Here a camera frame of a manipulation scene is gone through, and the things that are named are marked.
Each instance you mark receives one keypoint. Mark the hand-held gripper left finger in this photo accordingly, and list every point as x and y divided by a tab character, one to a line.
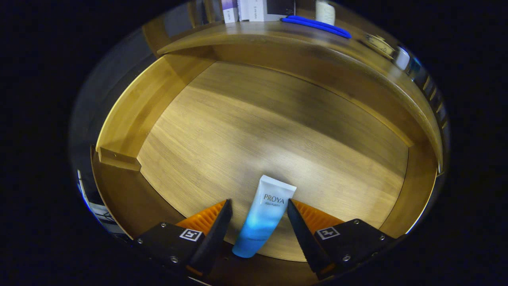
212	238

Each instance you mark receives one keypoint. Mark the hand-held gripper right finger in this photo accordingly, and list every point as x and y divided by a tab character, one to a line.
307	238

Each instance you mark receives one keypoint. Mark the blue white cosmetic tube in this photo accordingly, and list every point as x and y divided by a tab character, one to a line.
262	218

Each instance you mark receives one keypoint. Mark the wooden drawer with black knob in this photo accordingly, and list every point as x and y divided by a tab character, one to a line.
278	127

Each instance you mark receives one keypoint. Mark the wooden cabinet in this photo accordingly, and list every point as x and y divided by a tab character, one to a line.
152	37

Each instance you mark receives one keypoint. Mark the wooden countertop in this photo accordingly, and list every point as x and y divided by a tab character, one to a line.
246	31

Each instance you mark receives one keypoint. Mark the white bottle with blue cap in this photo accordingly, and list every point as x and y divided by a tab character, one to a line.
402	58

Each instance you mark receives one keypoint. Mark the yellow lidded teacup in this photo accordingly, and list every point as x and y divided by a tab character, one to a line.
380	45

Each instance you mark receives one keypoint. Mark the blue folded cloth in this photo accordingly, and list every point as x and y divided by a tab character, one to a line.
317	26

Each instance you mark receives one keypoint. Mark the purple white book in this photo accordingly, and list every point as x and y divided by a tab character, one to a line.
229	12

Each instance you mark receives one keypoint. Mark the white pump bottle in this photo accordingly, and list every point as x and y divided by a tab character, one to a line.
325	12

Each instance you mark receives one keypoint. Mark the thin white book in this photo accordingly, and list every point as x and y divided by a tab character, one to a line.
243	10

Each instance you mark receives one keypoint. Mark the thick white portrait book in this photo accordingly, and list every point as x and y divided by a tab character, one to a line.
262	10

